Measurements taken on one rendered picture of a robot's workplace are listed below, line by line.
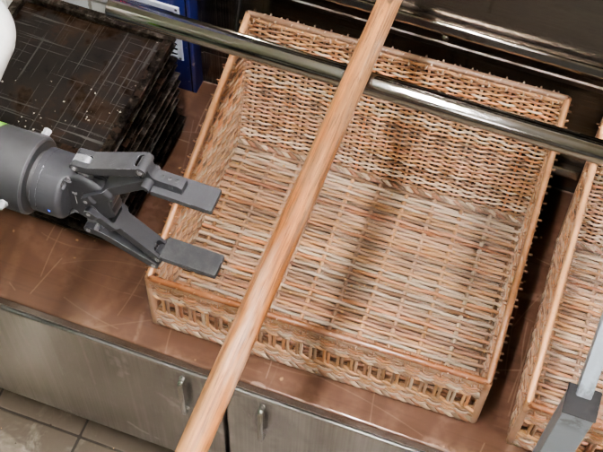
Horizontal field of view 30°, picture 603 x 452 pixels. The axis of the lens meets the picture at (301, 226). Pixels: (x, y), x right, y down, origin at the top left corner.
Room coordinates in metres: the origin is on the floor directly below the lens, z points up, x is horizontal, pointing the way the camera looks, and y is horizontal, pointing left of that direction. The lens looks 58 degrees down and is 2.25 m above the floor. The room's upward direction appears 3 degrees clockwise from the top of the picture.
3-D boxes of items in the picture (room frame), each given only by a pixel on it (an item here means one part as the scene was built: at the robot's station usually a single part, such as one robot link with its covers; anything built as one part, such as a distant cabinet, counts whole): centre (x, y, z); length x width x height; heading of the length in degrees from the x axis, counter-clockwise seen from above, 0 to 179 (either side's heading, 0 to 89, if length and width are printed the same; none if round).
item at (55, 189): (0.70, 0.25, 1.18); 0.09 x 0.07 x 0.08; 72
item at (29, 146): (0.72, 0.32, 1.18); 0.12 x 0.06 x 0.09; 162
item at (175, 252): (0.65, 0.12, 1.12); 0.07 x 0.03 x 0.01; 72
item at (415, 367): (0.99, -0.09, 0.72); 0.56 x 0.49 x 0.28; 74
